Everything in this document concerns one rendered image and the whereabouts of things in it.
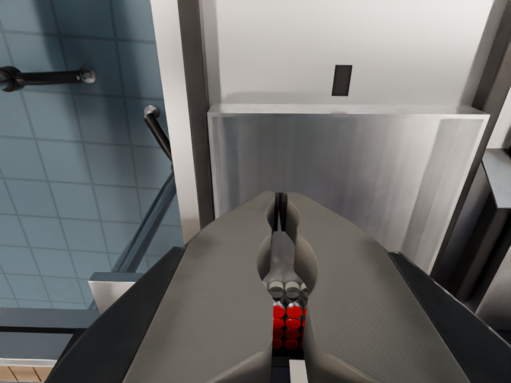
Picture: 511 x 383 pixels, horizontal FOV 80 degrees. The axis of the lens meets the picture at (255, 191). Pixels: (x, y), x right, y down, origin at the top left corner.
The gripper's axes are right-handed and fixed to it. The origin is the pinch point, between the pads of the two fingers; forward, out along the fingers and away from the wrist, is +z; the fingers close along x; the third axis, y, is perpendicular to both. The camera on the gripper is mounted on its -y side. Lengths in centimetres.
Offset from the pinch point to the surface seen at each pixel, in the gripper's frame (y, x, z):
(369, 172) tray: 9.2, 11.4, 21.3
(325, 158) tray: 7.5, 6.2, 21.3
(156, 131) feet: 31, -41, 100
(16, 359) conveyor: 38, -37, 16
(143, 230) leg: 42, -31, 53
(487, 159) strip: 6.8, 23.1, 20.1
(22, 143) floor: 40, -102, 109
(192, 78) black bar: -1.2, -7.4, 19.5
